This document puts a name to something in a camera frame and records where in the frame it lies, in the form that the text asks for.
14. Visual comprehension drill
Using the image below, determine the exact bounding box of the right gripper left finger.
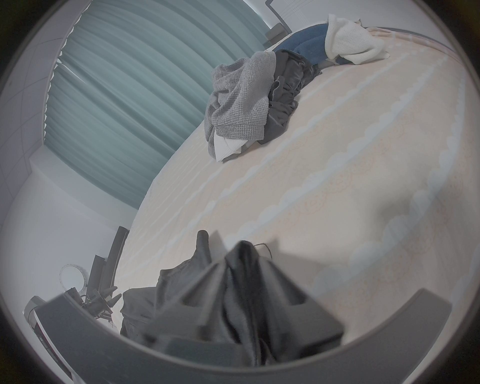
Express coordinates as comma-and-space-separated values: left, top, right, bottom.
144, 259, 227, 352

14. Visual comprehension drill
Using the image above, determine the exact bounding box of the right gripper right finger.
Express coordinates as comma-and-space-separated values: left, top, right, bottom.
259, 257, 345, 362

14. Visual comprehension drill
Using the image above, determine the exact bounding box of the bed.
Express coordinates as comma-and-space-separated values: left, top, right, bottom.
116, 0, 480, 340

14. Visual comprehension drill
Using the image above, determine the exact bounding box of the round white mirror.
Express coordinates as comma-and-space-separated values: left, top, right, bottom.
58, 264, 89, 292

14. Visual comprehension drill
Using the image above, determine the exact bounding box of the grey waffle garment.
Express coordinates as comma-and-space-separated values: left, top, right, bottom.
204, 50, 278, 163

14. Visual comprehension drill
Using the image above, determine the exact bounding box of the white garment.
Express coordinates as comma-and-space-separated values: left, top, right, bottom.
325, 14, 391, 65

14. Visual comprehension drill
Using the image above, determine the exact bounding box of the blue garment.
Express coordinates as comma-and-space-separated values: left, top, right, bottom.
271, 23, 352, 69

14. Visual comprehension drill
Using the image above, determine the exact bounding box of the dark grey wrinkled garment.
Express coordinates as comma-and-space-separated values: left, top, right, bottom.
258, 50, 323, 146

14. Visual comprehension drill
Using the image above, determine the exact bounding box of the dark grey padded chair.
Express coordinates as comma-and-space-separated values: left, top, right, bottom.
87, 226, 130, 298

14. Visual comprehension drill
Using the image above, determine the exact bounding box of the blue-green curtain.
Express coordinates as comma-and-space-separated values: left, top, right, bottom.
44, 0, 273, 209

